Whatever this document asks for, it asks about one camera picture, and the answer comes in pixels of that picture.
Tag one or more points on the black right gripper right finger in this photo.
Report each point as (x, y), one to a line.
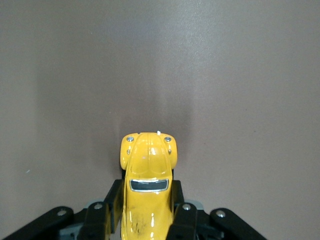
(182, 220)

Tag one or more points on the brown table cover sheet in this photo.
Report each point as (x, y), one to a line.
(160, 62)

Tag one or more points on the yellow beetle toy car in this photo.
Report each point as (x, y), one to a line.
(147, 160)

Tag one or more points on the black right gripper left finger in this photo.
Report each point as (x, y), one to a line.
(111, 212)

